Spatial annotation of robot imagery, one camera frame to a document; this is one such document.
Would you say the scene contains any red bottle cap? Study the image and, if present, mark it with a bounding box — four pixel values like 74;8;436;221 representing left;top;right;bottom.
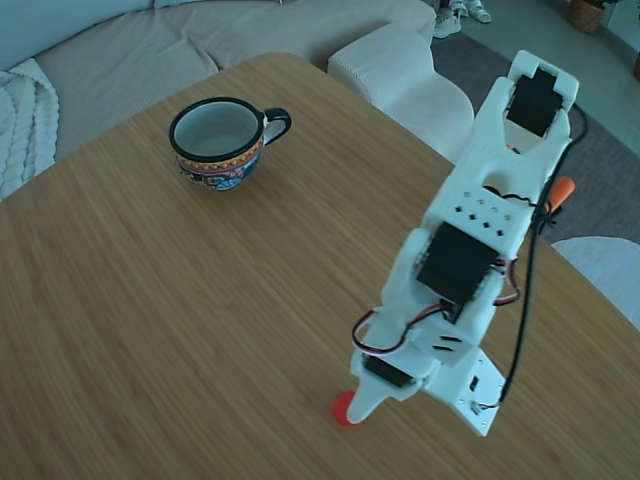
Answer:
332;392;369;428

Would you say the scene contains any colourful patterned ceramic cup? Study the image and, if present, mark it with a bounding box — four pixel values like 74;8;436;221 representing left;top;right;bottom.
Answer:
168;97;293;191

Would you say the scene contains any white round seat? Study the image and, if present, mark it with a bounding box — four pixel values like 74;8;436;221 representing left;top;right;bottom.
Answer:
549;235;640;332

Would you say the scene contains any white upholstered chair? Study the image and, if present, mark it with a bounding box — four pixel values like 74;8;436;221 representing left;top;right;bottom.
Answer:
327;22;475;165

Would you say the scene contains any grey rug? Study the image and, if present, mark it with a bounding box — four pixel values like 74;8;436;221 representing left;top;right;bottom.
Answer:
429;32;640;246

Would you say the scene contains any white sneaker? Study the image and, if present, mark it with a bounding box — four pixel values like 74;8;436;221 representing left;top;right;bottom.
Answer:
432;5;465;40
462;0;494;24

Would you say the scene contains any beige sofa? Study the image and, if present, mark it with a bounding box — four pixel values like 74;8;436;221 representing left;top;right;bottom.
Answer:
0;0;437;166

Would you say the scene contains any brown woven basket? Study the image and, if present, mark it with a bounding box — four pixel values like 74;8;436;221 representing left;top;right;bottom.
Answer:
568;0;609;35

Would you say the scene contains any white knitted blanket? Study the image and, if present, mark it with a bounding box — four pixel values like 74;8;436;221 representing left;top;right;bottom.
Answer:
0;57;60;202

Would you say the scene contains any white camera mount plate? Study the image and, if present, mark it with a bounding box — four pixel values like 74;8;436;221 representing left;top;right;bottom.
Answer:
424;347;506;438

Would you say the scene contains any black cable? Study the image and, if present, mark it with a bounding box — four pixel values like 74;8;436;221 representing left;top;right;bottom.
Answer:
498;102;590;407

